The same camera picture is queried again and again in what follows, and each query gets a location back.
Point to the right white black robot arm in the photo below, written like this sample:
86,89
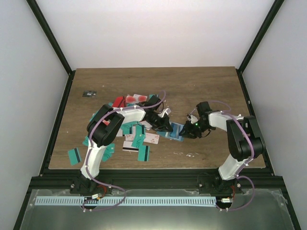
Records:
245,140

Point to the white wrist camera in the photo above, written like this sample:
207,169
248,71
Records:
166,112
193,119

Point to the small black card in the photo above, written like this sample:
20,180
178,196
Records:
89,94

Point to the red card black stripe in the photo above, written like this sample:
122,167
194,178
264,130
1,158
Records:
119,102

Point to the blue card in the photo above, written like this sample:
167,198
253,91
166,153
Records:
176,130

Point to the teal VIP card front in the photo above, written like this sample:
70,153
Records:
109,150

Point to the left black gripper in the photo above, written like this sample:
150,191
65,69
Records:
165,122

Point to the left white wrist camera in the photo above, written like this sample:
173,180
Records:
166,112

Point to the teal vertical card centre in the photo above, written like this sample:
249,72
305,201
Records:
139,136

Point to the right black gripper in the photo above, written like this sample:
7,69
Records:
189,132

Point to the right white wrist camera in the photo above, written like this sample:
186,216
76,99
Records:
193,119

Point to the teal striped card front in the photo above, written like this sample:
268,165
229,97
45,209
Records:
143,154

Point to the black aluminium frame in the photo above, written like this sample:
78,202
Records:
150,178

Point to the teal card far left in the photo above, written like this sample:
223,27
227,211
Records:
86,141

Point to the white card red pattern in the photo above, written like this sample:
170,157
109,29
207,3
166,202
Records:
151,138

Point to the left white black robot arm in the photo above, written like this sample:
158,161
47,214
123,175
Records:
104,127

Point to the white card red circles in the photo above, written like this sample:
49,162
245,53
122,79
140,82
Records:
136,98

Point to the light blue slotted rail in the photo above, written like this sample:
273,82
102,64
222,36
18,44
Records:
193,201

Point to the blue leather card holder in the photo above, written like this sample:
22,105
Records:
166,134

